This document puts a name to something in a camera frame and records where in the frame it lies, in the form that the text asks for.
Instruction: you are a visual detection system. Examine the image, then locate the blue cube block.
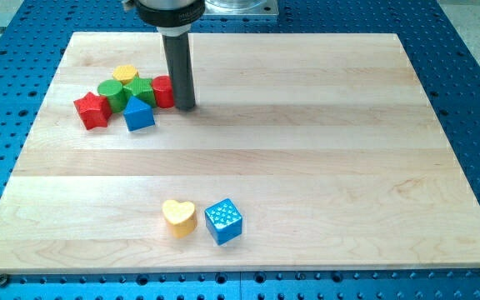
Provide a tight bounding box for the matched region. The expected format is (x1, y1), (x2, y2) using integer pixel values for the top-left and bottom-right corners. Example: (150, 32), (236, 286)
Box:
(204, 198), (243, 245)

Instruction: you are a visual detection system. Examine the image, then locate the green cylinder block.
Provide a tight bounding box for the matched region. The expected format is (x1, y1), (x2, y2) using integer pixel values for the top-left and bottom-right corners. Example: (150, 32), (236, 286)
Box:
(97, 79), (128, 113)

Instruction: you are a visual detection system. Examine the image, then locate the green star block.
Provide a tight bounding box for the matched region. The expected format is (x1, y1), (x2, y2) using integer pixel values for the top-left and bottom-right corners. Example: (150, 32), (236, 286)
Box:
(123, 77), (157, 108)

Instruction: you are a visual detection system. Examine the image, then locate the board clamp bolt left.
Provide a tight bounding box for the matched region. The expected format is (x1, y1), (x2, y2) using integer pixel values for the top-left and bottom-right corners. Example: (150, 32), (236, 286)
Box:
(0, 274), (10, 288)

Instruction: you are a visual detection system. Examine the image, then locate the yellow heart block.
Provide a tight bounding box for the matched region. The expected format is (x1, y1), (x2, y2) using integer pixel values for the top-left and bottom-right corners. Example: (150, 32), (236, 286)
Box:
(162, 199), (198, 238)

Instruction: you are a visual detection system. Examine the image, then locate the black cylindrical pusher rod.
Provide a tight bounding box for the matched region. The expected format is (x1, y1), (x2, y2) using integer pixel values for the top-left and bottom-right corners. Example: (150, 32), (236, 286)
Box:
(162, 32), (196, 111)

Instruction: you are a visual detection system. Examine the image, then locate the light wooden board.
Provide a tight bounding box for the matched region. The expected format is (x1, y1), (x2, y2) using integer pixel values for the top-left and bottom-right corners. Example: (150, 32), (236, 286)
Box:
(0, 32), (480, 274)

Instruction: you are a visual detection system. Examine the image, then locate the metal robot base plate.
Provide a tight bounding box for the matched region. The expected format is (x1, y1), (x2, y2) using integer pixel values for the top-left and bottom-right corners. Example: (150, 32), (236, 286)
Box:
(204, 0), (279, 17)

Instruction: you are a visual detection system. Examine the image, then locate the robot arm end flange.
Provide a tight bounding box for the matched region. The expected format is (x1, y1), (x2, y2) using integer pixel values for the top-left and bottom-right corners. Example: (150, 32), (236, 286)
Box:
(121, 0), (206, 37)

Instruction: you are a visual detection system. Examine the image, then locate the red cylinder block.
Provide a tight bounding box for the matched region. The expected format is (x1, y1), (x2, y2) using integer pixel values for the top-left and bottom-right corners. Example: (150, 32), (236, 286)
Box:
(151, 75), (175, 108)

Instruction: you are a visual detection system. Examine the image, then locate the yellow hexagon block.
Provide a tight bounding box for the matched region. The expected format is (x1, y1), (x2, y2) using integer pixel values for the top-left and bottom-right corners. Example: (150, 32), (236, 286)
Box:
(112, 64), (139, 85)

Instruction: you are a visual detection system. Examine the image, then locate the red star block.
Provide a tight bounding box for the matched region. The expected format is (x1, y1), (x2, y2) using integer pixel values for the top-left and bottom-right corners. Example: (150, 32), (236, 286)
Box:
(73, 92), (112, 130)

